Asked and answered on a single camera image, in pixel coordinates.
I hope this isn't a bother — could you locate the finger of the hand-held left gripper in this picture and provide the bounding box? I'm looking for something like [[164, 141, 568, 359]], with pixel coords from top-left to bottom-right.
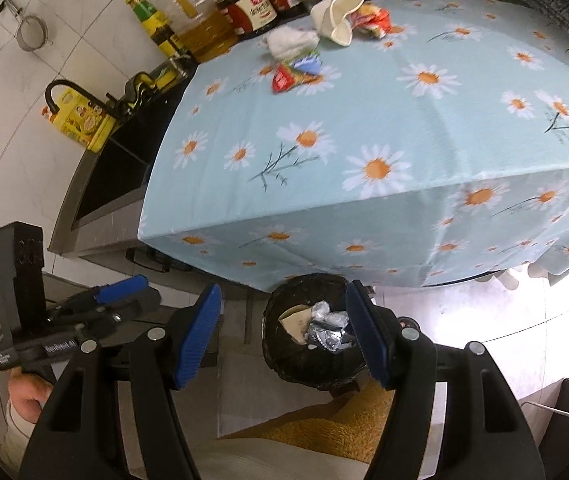
[[46, 274, 150, 318], [53, 287, 162, 341]]

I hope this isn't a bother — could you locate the black kitchen sink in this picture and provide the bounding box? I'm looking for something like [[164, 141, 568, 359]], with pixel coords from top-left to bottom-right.
[[71, 77, 186, 232]]

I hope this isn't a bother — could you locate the blue and green packet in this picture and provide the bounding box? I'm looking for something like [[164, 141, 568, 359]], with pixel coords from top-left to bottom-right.
[[288, 52, 326, 87]]

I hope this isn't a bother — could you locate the red snack wrapper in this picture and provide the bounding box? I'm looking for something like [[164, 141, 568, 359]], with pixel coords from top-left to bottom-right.
[[351, 2, 393, 41]]

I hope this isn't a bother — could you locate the blue daisy print tablecloth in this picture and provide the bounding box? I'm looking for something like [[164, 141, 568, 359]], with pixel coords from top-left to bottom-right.
[[137, 0, 569, 294]]

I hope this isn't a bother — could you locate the red sauce packet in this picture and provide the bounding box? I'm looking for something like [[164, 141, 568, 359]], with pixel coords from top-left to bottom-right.
[[270, 64, 296, 96]]

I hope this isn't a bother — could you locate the person's left hand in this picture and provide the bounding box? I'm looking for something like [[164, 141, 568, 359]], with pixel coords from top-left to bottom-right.
[[7, 372, 55, 424]]

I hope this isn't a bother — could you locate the black-bagged waste bin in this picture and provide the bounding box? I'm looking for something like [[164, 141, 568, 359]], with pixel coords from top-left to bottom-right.
[[263, 272, 401, 392]]

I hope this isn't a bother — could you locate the metal mesh strainer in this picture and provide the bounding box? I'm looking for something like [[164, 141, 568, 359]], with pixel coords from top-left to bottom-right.
[[0, 0, 51, 54]]

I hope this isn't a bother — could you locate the yellow green sponge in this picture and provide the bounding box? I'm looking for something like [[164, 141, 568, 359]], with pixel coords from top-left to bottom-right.
[[152, 62, 186, 89]]

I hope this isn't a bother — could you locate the silver foil wrapper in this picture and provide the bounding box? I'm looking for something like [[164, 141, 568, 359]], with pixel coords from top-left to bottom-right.
[[304, 300, 361, 355]]

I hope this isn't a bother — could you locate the green label sauce bottle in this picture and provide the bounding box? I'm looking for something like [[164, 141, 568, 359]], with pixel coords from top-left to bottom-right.
[[125, 0, 191, 62]]

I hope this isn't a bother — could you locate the dark soy sauce jar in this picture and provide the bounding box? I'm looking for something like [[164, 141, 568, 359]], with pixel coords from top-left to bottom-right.
[[214, 0, 281, 42]]

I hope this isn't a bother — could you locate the crushed brown paper cup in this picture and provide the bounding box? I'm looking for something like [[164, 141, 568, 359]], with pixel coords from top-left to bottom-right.
[[278, 305, 313, 345]]

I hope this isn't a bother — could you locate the person's left forearm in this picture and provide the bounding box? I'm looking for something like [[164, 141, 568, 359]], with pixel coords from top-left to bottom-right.
[[0, 400, 41, 479]]

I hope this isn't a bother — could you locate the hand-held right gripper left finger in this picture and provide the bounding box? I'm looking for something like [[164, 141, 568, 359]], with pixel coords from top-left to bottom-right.
[[18, 284, 225, 480]]

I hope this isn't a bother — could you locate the yellow dish soap bottle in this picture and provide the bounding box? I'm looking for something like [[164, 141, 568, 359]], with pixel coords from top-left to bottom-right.
[[41, 87, 118, 154]]

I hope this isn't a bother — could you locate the black faucet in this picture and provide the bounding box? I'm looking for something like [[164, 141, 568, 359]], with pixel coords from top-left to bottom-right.
[[44, 79, 131, 122]]

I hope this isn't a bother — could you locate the white crumpled tissue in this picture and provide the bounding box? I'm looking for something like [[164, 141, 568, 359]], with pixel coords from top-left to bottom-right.
[[263, 26, 321, 59]]

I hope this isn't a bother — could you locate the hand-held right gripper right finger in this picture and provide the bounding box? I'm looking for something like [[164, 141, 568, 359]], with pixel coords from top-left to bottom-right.
[[345, 280, 547, 480]]

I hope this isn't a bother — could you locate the black and yellow cloth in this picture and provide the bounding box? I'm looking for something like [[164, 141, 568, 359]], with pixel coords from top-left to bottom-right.
[[126, 72, 158, 107]]

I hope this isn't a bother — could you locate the yellow fuzzy garment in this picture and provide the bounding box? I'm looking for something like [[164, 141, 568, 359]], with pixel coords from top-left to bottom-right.
[[218, 374, 396, 467]]

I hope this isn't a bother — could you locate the clear cooking oil jug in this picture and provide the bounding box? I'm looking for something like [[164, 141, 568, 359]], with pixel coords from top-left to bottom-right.
[[161, 0, 239, 64]]

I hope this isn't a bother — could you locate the black cabinet handle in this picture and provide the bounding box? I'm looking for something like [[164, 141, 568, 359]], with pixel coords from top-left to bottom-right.
[[125, 246, 171, 274]]

